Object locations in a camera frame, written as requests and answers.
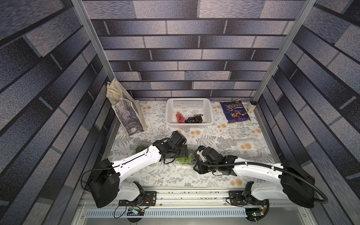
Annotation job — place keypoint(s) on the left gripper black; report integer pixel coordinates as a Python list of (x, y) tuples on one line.
[(184, 151)]

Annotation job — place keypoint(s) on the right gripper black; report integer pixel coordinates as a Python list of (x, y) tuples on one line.
[(201, 165)]

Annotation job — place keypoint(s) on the green grape bunch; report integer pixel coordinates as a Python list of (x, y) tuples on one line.
[(189, 160), (140, 148)]

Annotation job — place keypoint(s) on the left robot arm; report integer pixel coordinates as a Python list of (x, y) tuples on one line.
[(106, 181)]

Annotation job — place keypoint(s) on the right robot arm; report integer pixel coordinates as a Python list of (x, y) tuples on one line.
[(285, 181)]

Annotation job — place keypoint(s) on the pink grape bunch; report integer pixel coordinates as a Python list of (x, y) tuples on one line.
[(180, 118)]

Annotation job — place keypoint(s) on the dark red grape bunch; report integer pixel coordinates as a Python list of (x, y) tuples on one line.
[(195, 119)]

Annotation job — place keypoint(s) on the white plastic basket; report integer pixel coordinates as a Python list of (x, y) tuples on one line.
[(189, 107)]

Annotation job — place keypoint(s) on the purple candy bag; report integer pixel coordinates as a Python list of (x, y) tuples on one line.
[(235, 111)]

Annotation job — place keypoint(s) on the beige tote bag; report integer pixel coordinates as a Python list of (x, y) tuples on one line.
[(127, 109)]

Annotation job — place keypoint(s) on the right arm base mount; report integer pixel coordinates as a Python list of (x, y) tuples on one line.
[(238, 198)]

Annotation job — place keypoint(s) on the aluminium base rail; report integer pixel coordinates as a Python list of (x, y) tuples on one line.
[(171, 206)]

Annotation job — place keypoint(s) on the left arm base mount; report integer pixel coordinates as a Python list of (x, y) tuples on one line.
[(147, 199)]

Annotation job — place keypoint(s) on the aluminium frame post left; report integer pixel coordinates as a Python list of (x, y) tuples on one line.
[(87, 24)]

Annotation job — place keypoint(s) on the aluminium frame post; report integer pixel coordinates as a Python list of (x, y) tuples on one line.
[(87, 24), (304, 12)]

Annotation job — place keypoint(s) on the aluminium frame post right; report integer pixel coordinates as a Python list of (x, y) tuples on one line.
[(304, 12)]

